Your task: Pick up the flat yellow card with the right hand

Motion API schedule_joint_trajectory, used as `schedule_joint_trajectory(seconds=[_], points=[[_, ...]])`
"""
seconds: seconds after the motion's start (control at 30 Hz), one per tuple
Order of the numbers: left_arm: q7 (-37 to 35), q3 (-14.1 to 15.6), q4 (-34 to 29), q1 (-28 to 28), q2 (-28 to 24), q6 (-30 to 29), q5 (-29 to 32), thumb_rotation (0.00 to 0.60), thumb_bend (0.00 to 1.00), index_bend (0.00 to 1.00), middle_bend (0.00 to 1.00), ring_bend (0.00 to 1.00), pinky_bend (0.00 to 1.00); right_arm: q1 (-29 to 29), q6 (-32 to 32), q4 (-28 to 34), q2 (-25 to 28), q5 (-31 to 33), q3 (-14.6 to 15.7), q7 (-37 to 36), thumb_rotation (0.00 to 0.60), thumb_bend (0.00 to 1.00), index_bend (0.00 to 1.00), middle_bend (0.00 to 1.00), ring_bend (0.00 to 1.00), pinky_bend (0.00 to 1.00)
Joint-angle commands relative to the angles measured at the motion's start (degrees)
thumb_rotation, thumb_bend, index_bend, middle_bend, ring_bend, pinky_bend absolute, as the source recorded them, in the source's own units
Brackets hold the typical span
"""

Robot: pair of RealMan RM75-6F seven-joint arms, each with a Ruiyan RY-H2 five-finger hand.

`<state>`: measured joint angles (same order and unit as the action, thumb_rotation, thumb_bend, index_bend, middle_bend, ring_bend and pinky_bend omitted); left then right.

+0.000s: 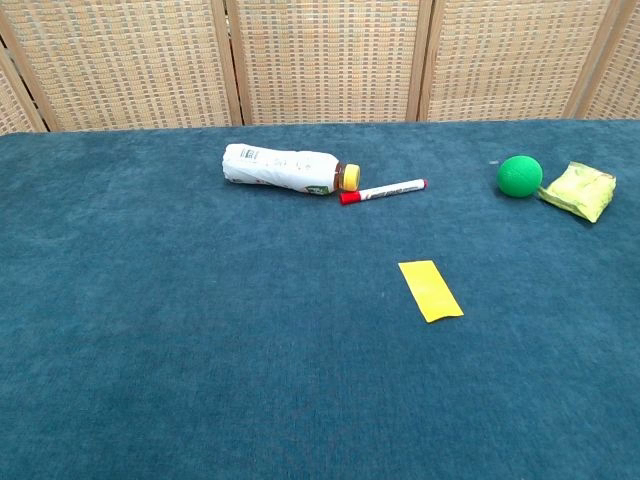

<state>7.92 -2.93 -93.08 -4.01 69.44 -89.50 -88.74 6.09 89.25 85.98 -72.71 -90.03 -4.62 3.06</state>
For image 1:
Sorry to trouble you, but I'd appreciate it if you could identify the red white marker pen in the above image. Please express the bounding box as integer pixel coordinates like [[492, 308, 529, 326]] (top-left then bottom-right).
[[339, 178, 430, 206]]

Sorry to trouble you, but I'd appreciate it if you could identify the white plastic bottle yellow cap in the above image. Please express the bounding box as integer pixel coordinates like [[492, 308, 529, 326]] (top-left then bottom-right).
[[222, 143, 362, 197]]

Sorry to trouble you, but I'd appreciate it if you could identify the woven folding screen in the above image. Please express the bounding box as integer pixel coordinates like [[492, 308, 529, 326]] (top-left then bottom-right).
[[0, 0, 640, 134]]

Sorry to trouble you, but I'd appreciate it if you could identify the green ball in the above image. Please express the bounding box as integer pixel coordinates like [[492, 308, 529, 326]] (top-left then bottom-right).
[[497, 154, 544, 199]]

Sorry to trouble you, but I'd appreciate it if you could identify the yellow snack packet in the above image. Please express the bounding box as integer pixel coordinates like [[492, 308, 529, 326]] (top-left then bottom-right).
[[537, 160, 618, 224]]

